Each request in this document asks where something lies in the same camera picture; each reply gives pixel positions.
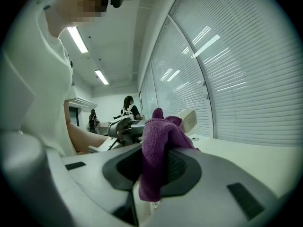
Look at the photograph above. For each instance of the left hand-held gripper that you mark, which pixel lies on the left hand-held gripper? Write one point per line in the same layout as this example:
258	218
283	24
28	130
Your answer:
118	126

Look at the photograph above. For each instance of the purple microfibre cloth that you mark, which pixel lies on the purple microfibre cloth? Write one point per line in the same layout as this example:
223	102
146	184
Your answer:
158	141

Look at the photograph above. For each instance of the white window blind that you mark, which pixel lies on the white window blind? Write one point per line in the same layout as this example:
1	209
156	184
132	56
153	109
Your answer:
248	67
148	96
182	79

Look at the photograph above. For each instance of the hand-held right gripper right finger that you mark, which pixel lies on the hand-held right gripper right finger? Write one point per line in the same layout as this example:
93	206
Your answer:
213	174

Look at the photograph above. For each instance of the white telephone handset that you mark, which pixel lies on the white telephone handset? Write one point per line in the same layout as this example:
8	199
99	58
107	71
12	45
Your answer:
189	119

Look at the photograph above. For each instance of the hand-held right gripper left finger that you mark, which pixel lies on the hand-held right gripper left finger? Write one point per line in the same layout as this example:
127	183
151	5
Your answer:
92	174

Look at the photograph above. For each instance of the dark doorway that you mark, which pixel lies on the dark doorway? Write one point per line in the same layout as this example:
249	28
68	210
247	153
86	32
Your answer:
73	116

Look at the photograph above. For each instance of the white wall air conditioner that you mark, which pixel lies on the white wall air conditioner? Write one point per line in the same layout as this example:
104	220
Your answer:
81	102

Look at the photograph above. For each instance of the long ceiling light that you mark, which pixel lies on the long ceiling light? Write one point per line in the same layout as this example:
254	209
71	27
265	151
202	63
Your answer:
77	39
101	77

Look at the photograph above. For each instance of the person's left forearm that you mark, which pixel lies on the person's left forearm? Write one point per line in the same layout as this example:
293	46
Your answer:
82	136

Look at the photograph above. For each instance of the person's white shirt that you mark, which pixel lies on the person's white shirt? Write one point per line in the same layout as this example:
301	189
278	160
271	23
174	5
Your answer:
40	79

